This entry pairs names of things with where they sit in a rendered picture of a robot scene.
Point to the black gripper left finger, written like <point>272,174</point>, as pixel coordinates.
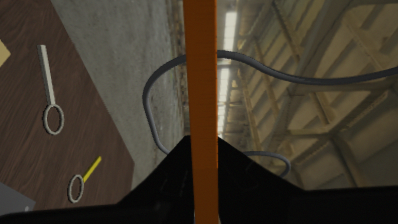
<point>166,196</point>

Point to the orange handle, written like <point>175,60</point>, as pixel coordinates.
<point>200,27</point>

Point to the tan flat box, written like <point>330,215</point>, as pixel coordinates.
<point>4,54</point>

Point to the grey ring with yellow handle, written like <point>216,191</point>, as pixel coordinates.
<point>82,179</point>

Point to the grey loop with straight handle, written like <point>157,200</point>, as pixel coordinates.
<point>43,58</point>

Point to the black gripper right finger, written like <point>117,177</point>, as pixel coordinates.
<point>248,193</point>

